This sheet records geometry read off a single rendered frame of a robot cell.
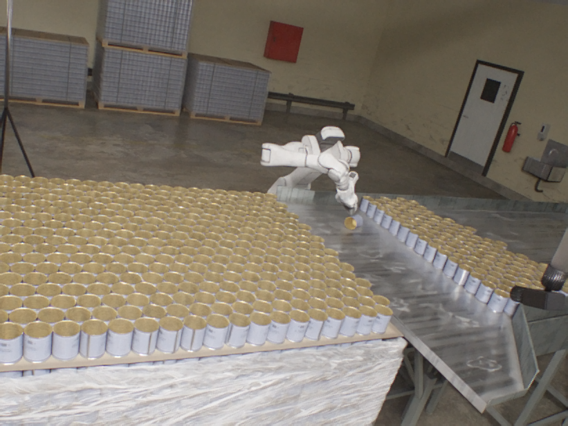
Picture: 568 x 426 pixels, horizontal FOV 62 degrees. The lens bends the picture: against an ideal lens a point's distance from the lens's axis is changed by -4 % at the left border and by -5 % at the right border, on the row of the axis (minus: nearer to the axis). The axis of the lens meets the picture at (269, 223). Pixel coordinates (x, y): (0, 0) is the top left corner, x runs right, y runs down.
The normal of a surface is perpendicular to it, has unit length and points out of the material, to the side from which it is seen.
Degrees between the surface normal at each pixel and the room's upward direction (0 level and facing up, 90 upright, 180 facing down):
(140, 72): 88
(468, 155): 90
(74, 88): 90
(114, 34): 88
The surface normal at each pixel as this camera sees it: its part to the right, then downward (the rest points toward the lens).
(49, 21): 0.41, 0.44
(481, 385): 0.21, -0.90
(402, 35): -0.89, 0.00
